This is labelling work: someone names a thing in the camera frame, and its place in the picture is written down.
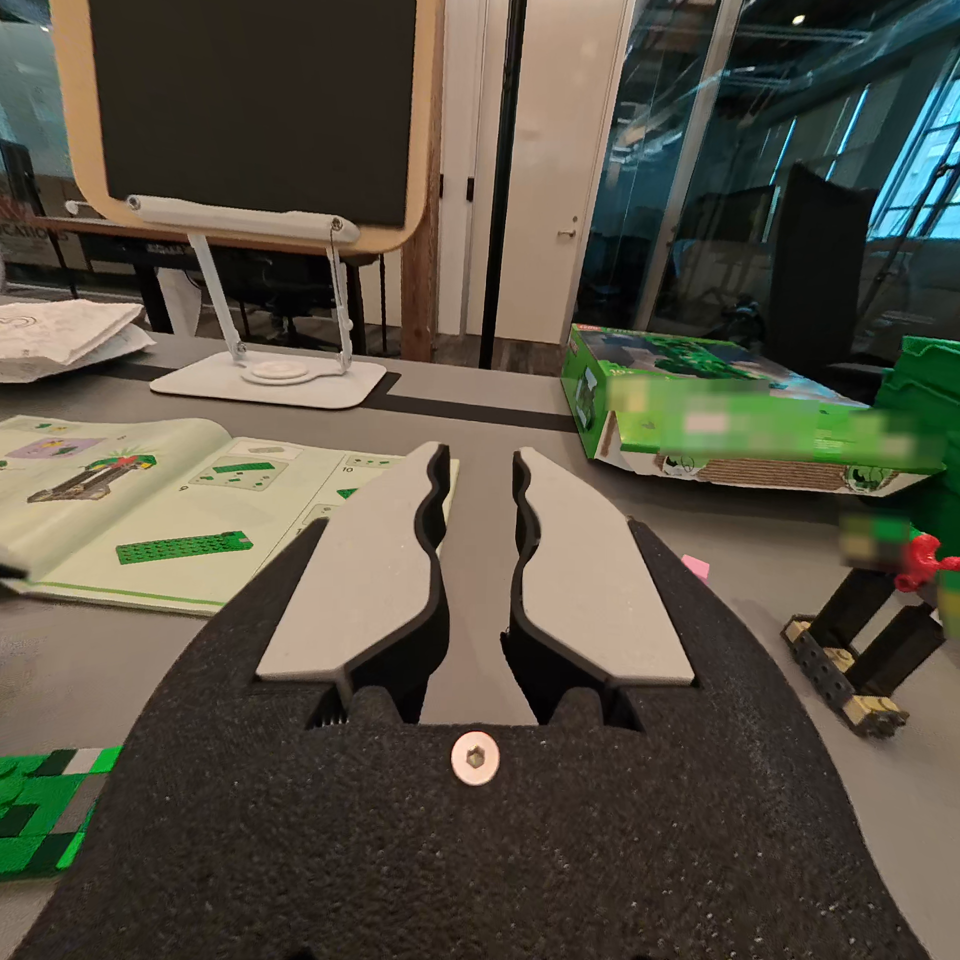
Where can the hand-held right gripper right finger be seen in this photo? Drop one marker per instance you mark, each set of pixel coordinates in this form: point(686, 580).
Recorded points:
point(600, 585)

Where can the small pink brick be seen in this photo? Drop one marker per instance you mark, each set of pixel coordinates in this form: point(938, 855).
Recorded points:
point(695, 566)

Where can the green plastic bin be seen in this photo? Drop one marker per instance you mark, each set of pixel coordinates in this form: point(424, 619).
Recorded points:
point(923, 435)

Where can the building instruction booklet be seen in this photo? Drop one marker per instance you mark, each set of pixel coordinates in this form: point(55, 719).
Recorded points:
point(135, 510)

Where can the green brick set box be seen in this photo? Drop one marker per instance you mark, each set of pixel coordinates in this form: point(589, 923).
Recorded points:
point(720, 405)

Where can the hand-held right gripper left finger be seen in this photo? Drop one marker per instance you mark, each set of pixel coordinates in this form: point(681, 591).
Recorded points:
point(353, 585)

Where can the black brick tower model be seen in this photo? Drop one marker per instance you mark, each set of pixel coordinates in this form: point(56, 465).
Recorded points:
point(870, 630)

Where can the black easel stand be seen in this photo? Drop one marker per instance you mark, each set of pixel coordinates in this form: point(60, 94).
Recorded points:
point(818, 270)

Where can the green studded brick plate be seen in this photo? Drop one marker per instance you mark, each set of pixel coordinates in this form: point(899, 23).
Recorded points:
point(45, 810)

